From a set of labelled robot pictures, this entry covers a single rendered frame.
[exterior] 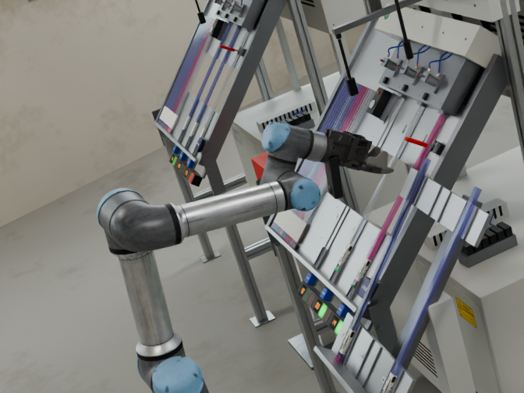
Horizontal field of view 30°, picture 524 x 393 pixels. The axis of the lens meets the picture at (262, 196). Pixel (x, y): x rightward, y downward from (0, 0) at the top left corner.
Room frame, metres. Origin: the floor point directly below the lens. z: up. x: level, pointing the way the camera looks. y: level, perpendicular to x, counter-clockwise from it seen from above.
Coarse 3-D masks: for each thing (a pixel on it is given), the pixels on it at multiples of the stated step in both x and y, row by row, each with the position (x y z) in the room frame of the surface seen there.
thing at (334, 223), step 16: (320, 208) 2.54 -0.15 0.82; (336, 208) 2.47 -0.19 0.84; (320, 224) 2.50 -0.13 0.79; (336, 224) 2.42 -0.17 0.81; (352, 224) 2.35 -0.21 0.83; (368, 224) 2.29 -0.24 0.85; (304, 240) 2.52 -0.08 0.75; (320, 240) 2.45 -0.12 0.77; (336, 240) 2.38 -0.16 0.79; (368, 240) 2.25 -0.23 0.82; (384, 240) 2.18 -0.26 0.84; (304, 256) 2.48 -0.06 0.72; (320, 256) 2.40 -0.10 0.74; (336, 256) 2.34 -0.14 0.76; (352, 256) 2.27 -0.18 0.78; (336, 272) 2.29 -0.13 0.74; (352, 272) 2.23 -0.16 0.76; (368, 272) 2.17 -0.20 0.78; (352, 288) 2.19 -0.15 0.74
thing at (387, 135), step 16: (368, 48) 2.80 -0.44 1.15; (384, 48) 2.71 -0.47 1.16; (368, 64) 2.75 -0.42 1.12; (368, 80) 2.70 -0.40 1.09; (400, 112) 2.45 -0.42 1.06; (432, 112) 2.32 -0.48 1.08; (368, 128) 2.55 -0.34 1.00; (384, 128) 2.48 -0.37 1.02; (400, 128) 2.41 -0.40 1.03; (416, 128) 2.34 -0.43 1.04; (432, 128) 2.28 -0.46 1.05; (448, 128) 2.22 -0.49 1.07; (384, 144) 2.43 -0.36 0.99; (432, 160) 2.20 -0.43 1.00
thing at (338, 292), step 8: (272, 232) 2.67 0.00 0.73; (280, 240) 2.60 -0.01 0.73; (288, 248) 2.54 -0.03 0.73; (296, 256) 2.47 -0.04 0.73; (304, 264) 2.41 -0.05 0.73; (312, 264) 2.41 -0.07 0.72; (312, 272) 2.36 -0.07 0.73; (320, 272) 2.35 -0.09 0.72; (320, 280) 2.30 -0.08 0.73; (328, 280) 2.29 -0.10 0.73; (328, 288) 2.25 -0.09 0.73; (336, 288) 2.23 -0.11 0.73; (344, 296) 2.17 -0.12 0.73; (352, 304) 2.12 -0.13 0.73
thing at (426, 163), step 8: (424, 160) 1.98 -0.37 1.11; (424, 168) 1.97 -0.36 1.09; (416, 176) 1.98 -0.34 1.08; (416, 184) 1.97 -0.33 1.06; (416, 192) 1.97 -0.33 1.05; (408, 200) 1.96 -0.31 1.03; (408, 208) 1.96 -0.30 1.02; (400, 216) 1.96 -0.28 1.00; (400, 224) 1.95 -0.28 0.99; (392, 232) 1.96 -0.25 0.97; (392, 240) 1.95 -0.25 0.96; (384, 248) 1.96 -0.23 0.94; (384, 256) 1.94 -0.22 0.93; (384, 264) 1.94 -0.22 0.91; (376, 272) 1.94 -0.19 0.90; (376, 280) 1.94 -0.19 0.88; (368, 288) 1.94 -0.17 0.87; (368, 296) 1.93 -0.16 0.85; (360, 304) 1.94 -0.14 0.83; (360, 312) 1.92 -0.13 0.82; (352, 320) 1.93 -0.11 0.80; (352, 328) 1.92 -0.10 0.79
